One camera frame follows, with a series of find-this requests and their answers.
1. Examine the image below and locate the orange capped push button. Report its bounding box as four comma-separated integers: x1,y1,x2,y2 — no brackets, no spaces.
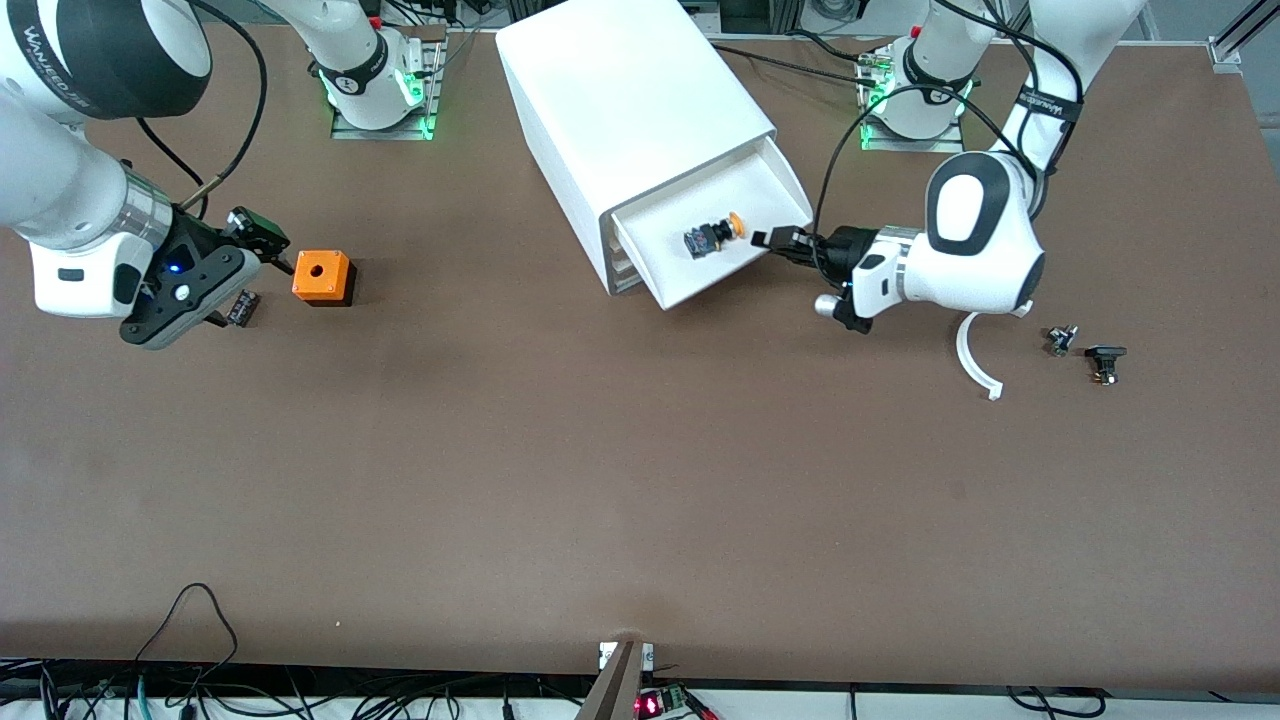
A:
683,211,748,260

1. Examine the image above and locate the white drawer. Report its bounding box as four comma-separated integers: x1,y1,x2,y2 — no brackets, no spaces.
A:
610,135,816,312

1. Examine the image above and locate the white drawer cabinet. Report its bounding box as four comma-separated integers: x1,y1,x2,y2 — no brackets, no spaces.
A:
495,0,781,298

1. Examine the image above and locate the white curved plastic arc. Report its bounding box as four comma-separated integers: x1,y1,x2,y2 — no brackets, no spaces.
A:
955,311,1004,401

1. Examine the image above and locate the circuit module with red light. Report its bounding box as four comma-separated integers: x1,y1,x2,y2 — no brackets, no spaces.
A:
635,684,719,720

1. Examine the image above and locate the orange button enclosure box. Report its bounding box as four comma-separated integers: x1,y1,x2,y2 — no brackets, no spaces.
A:
292,250,356,307

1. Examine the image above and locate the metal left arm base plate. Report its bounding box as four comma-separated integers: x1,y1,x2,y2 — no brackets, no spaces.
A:
858,45,966,154

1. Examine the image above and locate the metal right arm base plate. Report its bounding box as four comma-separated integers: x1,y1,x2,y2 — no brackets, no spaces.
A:
330,25,448,141

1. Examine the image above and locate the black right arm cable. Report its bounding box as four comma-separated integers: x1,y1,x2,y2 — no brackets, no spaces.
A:
135,0,269,221

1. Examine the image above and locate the black cable behind cabinet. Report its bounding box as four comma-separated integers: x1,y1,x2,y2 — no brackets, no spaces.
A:
712,42,886,89

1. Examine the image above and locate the black looped table cable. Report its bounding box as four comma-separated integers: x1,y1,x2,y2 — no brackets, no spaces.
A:
130,583,241,691

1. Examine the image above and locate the black cable bundle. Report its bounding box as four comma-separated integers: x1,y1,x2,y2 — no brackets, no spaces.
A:
0,658,601,720

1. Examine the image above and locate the aluminium frame profile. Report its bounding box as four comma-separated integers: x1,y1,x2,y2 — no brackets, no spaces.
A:
1208,0,1280,69

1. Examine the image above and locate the grey wedge camera mount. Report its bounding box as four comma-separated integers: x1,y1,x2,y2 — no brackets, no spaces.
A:
575,640,656,720

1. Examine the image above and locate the black coiled cable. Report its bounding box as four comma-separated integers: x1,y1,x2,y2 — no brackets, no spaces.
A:
1005,685,1106,719

